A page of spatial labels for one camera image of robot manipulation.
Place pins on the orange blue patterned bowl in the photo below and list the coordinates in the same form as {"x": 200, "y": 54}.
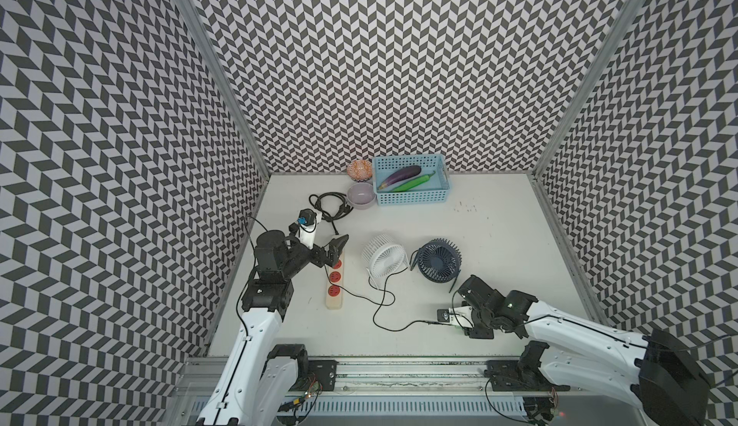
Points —
{"x": 360, "y": 170}

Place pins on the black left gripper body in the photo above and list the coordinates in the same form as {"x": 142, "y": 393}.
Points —
{"x": 299, "y": 256}

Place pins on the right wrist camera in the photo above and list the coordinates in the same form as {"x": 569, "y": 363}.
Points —
{"x": 442, "y": 315}

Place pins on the purple toy eggplant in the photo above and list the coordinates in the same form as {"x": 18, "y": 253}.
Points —
{"x": 400, "y": 175}

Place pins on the white desk fan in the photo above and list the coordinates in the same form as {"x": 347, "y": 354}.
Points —
{"x": 383, "y": 256}

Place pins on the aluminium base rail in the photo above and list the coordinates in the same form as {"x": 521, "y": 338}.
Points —
{"x": 448, "y": 391}

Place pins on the green plug white fan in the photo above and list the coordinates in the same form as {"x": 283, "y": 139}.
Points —
{"x": 461, "y": 321}

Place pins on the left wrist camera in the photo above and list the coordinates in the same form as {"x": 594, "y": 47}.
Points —
{"x": 307, "y": 223}

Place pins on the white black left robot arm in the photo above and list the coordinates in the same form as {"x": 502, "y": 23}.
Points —
{"x": 259, "y": 372}

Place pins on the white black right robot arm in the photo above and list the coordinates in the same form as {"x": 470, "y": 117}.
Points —
{"x": 655, "y": 373}

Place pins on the lilac plastic bowl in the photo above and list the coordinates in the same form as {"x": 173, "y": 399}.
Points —
{"x": 361, "y": 195}

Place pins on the aluminium corner post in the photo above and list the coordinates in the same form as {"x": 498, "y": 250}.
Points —
{"x": 205, "y": 46}
{"x": 614, "y": 37}

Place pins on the dark blue desk fan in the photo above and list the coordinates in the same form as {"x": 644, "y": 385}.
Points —
{"x": 439, "y": 260}

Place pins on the aluminium corner post left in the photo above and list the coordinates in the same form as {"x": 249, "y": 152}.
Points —
{"x": 205, "y": 46}

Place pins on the beige power strip red sockets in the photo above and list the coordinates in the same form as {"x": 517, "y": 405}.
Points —
{"x": 335, "y": 293}

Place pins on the light blue perforated basket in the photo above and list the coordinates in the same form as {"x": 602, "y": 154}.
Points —
{"x": 434, "y": 191}

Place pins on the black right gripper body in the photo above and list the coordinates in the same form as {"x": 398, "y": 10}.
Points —
{"x": 482, "y": 328}

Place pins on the green toy cucumber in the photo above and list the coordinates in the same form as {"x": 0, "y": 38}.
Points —
{"x": 413, "y": 183}

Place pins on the aluminium corner post right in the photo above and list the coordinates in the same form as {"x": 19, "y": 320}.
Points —
{"x": 614, "y": 37}

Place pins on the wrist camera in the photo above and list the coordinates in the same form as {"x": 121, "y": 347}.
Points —
{"x": 442, "y": 315}
{"x": 307, "y": 223}

